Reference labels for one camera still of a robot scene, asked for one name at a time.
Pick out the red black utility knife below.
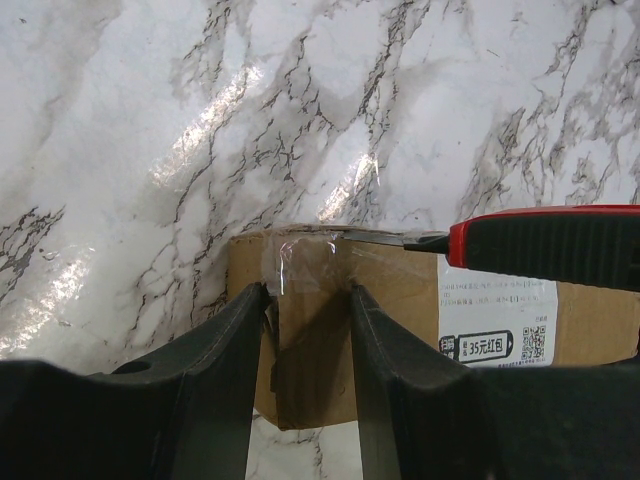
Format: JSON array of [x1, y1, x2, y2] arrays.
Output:
[[343, 205, 639, 292]]

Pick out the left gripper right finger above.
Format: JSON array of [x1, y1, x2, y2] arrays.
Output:
[[351, 286, 639, 479]]

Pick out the brown cardboard express box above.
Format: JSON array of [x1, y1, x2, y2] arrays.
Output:
[[227, 225, 639, 430]]

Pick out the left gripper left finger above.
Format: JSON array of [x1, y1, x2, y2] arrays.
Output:
[[1, 283, 265, 479]]

